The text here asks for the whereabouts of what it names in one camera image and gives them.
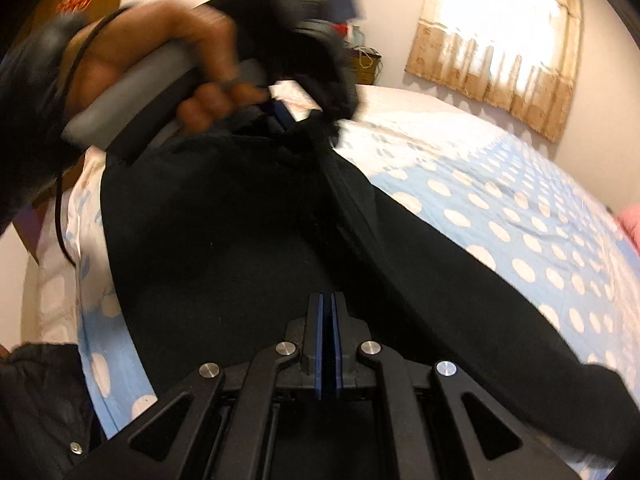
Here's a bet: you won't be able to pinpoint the black pants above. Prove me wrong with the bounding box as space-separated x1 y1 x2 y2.
101 117 639 460

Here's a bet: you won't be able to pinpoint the person's left hand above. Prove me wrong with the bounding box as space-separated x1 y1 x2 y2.
58 0 268 134

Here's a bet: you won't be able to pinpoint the red items on desk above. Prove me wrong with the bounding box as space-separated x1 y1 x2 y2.
334 23 366 49

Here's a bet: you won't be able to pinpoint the brown wooden desk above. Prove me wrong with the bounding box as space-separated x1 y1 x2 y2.
350 47 382 86

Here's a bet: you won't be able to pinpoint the beige window curtain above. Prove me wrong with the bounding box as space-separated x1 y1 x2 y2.
405 0 582 143

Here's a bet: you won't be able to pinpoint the polka dot bed cover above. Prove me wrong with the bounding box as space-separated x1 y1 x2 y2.
34 84 640 480

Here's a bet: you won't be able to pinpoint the pink pillow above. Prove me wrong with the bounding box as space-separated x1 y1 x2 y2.
617 204 640 252

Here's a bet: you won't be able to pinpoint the person's dark sleeve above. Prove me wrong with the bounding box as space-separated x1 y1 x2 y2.
0 14 88 230

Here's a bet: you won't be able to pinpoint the black cable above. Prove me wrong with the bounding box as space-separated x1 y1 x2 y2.
53 4 137 269

